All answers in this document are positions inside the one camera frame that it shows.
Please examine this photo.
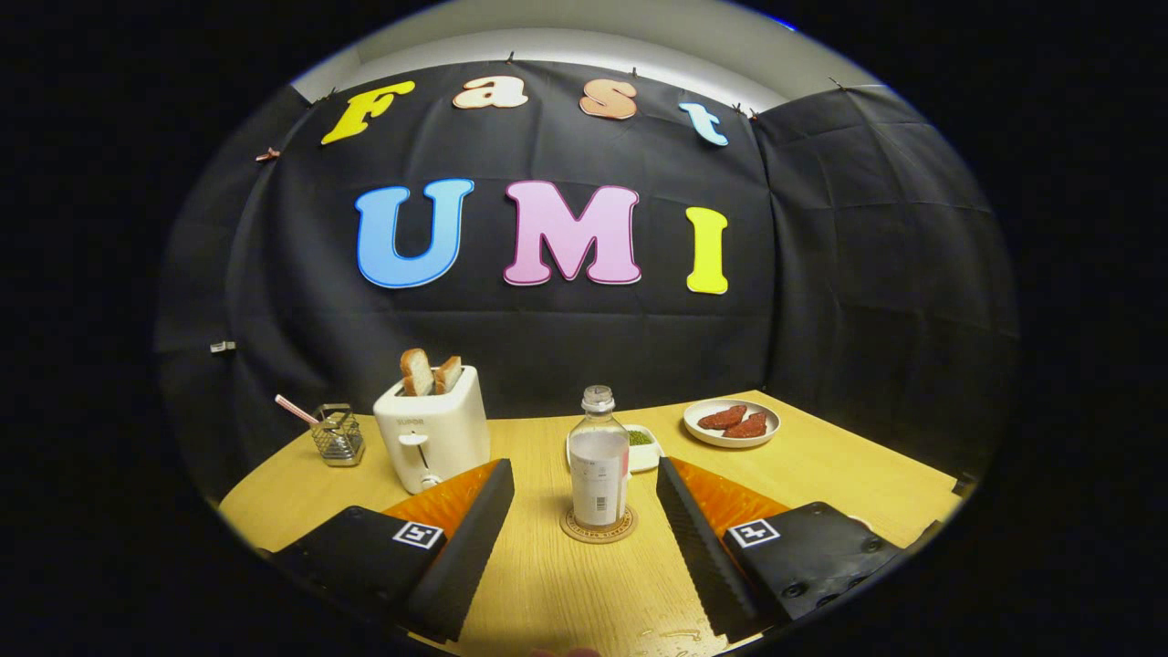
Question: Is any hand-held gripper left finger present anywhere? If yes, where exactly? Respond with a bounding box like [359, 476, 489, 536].
[272, 458, 516, 642]

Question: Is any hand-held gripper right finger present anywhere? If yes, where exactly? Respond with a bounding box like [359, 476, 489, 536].
[655, 456, 909, 644]

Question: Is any round cork coaster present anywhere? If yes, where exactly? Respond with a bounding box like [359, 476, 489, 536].
[559, 505, 638, 546]

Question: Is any clear juice bottle white label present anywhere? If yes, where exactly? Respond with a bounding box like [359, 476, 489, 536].
[567, 385, 631, 529]

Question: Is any wooden table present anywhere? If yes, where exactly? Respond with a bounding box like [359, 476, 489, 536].
[219, 391, 964, 657]

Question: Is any small white square dish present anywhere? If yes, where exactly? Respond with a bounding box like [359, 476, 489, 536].
[625, 424, 663, 474]

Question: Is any white toaster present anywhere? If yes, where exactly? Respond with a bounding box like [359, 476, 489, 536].
[373, 366, 492, 495]

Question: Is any round white plate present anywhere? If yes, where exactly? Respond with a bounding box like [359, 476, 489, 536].
[683, 399, 782, 449]

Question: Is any black backdrop cloth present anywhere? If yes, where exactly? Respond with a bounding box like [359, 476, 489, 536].
[153, 59, 1018, 512]

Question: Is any metal wire basket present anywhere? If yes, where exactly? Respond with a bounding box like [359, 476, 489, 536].
[310, 403, 366, 468]

